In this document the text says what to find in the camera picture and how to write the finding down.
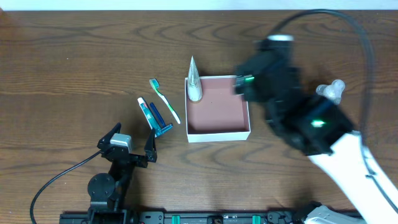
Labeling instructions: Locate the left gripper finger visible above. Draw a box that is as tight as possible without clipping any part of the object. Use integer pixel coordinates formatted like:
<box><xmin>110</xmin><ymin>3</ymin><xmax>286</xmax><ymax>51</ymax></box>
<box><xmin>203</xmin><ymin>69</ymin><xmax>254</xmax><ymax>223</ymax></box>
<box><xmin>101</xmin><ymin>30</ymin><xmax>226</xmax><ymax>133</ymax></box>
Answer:
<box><xmin>144</xmin><ymin>129</ymin><xmax>157</xmax><ymax>163</ymax></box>
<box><xmin>97</xmin><ymin>123</ymin><xmax>121</xmax><ymax>149</ymax></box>

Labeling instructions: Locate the blue disposable razor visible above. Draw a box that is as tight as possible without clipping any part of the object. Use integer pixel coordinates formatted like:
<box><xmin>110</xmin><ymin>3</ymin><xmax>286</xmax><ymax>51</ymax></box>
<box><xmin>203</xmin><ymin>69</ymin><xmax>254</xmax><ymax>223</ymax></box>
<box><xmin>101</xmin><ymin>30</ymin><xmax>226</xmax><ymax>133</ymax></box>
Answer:
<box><xmin>150</xmin><ymin>103</ymin><xmax>173</xmax><ymax>137</ymax></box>

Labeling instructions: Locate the small teal toothpaste tube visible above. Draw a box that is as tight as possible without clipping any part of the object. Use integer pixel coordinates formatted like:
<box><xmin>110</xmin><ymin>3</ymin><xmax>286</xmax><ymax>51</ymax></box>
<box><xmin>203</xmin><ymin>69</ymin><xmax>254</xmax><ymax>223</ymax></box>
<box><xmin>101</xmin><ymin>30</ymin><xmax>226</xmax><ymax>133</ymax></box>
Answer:
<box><xmin>137</xmin><ymin>97</ymin><xmax>162</xmax><ymax>138</ymax></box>

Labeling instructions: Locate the blue soap pump bottle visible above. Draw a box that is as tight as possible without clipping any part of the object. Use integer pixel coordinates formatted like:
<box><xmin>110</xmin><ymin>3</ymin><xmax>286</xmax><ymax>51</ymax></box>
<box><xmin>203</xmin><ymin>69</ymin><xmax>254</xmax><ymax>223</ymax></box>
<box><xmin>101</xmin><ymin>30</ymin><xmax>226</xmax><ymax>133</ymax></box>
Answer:
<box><xmin>316</xmin><ymin>80</ymin><xmax>345</xmax><ymax>105</ymax></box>

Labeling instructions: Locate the white Pantene tube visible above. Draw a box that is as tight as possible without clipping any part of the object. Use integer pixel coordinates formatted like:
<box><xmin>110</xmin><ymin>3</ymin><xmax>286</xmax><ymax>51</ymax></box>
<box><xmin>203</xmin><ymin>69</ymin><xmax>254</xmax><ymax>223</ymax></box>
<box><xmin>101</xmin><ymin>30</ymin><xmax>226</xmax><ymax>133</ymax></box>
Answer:
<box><xmin>187</xmin><ymin>57</ymin><xmax>203</xmax><ymax>102</ymax></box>

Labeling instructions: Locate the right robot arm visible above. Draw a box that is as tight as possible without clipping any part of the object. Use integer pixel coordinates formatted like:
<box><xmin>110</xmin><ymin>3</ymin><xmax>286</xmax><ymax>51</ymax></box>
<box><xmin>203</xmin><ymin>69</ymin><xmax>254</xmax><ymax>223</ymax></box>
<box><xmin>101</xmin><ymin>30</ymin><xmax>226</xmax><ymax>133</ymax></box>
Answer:
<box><xmin>235</xmin><ymin>58</ymin><xmax>397</xmax><ymax>223</ymax></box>

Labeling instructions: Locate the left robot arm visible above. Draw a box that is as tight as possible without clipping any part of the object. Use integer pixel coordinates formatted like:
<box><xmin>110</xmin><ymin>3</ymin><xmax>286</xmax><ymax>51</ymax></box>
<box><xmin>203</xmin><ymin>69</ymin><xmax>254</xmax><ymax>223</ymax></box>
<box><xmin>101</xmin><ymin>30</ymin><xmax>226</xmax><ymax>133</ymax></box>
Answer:
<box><xmin>88</xmin><ymin>123</ymin><xmax>157</xmax><ymax>223</ymax></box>

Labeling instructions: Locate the white box with pink interior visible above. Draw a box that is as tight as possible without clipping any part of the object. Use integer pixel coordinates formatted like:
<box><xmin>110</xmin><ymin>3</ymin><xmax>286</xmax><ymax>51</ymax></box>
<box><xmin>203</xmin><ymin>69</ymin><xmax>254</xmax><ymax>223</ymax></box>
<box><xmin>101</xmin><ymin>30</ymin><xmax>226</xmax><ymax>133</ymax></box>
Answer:
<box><xmin>185</xmin><ymin>75</ymin><xmax>251</xmax><ymax>143</ymax></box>

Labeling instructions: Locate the green white toothbrush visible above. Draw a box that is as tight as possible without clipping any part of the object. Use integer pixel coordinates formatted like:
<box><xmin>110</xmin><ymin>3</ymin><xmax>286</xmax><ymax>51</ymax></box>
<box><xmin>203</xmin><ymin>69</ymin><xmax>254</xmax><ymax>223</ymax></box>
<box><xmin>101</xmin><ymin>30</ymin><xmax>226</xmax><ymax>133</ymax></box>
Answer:
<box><xmin>149</xmin><ymin>78</ymin><xmax>181</xmax><ymax>124</ymax></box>

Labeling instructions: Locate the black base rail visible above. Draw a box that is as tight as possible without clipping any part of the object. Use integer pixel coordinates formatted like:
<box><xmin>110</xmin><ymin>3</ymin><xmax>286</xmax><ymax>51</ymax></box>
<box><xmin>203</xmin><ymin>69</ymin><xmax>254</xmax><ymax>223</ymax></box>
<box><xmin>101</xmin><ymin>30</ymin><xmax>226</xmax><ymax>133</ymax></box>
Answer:
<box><xmin>58</xmin><ymin>210</ymin><xmax>363</xmax><ymax>224</ymax></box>

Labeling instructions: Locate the right black cable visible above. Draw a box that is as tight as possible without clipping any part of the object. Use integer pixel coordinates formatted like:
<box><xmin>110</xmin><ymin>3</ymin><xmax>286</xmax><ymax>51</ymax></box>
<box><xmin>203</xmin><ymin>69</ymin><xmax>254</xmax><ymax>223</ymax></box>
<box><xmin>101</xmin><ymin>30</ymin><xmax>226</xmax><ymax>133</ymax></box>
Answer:
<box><xmin>270</xmin><ymin>8</ymin><xmax>398</xmax><ymax>215</ymax></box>

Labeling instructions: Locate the black cable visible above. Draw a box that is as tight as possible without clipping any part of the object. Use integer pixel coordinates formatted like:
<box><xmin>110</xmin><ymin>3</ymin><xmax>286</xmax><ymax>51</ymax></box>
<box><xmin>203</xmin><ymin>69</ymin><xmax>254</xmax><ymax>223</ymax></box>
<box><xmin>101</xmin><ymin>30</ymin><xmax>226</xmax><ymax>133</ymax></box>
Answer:
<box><xmin>270</xmin><ymin>8</ymin><xmax>398</xmax><ymax>215</ymax></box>
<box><xmin>29</xmin><ymin>150</ymin><xmax>103</xmax><ymax>224</ymax></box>

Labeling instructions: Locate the left black cable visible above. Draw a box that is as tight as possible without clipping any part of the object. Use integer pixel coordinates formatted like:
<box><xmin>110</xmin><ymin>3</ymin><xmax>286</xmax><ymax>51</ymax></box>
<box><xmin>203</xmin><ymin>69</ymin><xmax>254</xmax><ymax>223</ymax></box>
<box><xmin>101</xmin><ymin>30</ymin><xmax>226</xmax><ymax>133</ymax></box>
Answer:
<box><xmin>29</xmin><ymin>150</ymin><xmax>103</xmax><ymax>224</ymax></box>

